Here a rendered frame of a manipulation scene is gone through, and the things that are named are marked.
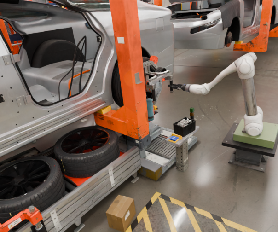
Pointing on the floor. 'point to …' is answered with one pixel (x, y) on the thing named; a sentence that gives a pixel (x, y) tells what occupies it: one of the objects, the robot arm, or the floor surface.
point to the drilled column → (182, 157)
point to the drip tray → (20, 156)
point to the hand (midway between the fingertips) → (171, 85)
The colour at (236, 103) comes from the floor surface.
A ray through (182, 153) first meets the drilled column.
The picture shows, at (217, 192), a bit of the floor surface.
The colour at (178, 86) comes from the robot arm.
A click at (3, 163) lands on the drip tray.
